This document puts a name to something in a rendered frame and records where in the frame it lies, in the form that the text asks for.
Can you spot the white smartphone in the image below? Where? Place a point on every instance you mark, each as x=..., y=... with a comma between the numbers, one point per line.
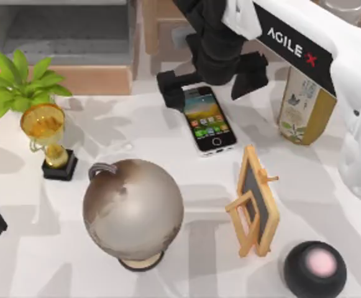
x=209, y=121

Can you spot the wooden cupboard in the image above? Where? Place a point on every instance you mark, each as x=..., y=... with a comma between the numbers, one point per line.
x=164, y=34

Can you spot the beige and gold carton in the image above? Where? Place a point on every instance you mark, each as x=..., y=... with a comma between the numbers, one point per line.
x=304, y=115

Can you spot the pale wooden drawer front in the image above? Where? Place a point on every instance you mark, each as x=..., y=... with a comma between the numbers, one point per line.
x=84, y=79

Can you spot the small wooden framed blackboard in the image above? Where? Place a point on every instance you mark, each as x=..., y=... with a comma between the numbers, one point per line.
x=258, y=198

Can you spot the grey brown globe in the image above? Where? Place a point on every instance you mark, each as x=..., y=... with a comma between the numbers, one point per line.
x=133, y=211

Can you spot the grey rounded container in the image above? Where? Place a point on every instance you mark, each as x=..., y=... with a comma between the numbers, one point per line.
x=341, y=9

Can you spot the gold trophy black base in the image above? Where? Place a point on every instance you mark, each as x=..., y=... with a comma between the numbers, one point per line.
x=45, y=130

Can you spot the green leafy plant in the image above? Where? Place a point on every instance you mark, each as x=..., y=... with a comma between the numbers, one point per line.
x=18, y=87

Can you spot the black round speaker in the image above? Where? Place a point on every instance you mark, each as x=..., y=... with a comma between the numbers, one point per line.
x=315, y=268

